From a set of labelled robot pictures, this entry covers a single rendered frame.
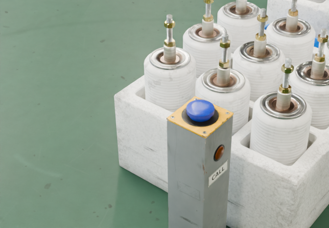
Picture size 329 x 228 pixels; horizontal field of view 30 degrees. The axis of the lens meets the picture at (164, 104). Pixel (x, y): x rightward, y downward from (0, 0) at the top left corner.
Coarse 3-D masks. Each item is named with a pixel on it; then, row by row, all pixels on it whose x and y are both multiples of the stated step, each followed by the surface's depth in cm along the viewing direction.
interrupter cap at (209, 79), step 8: (208, 72) 108; (216, 72) 108; (232, 72) 108; (208, 80) 106; (216, 80) 106; (232, 80) 106; (240, 80) 106; (208, 88) 104; (216, 88) 104; (224, 88) 104; (232, 88) 104; (240, 88) 104
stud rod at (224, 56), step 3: (225, 33) 101; (222, 36) 101; (225, 36) 101; (228, 36) 101; (222, 39) 102; (225, 39) 101; (225, 42) 101; (222, 48) 102; (225, 48) 102; (222, 51) 103; (225, 51) 102; (222, 54) 103; (225, 54) 103; (222, 57) 103; (225, 57) 103; (222, 60) 103; (225, 60) 103
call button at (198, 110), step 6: (192, 102) 88; (198, 102) 88; (204, 102) 88; (210, 102) 88; (192, 108) 87; (198, 108) 87; (204, 108) 87; (210, 108) 87; (192, 114) 86; (198, 114) 86; (204, 114) 86; (210, 114) 86; (198, 120) 87; (204, 120) 87
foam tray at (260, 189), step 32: (128, 96) 115; (128, 128) 118; (160, 128) 111; (128, 160) 123; (160, 160) 116; (256, 160) 100; (320, 160) 101; (256, 192) 103; (288, 192) 98; (320, 192) 109; (256, 224) 107; (288, 224) 102
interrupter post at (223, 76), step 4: (220, 68) 104; (224, 68) 104; (228, 68) 104; (220, 72) 104; (224, 72) 104; (228, 72) 104; (220, 76) 105; (224, 76) 104; (228, 76) 105; (220, 80) 105; (224, 80) 105; (228, 80) 105; (224, 84) 105
